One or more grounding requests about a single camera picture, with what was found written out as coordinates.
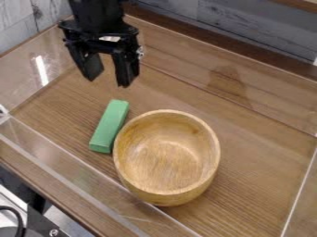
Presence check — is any black metal table frame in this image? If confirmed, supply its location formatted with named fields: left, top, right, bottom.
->
left=0, top=166, right=69, bottom=237

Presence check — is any brown wooden bowl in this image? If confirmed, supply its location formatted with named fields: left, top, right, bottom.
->
left=112, top=109, right=220, bottom=206

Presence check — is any black cable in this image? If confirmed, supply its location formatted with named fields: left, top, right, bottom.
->
left=0, top=206, right=26, bottom=237

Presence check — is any green rectangular block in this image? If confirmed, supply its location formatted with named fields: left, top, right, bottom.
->
left=89, top=99, right=128, bottom=154

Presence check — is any clear acrylic tray wall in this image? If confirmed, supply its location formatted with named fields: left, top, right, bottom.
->
left=0, top=106, right=200, bottom=237

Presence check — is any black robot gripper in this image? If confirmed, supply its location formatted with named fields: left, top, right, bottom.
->
left=59, top=0, right=143, bottom=88

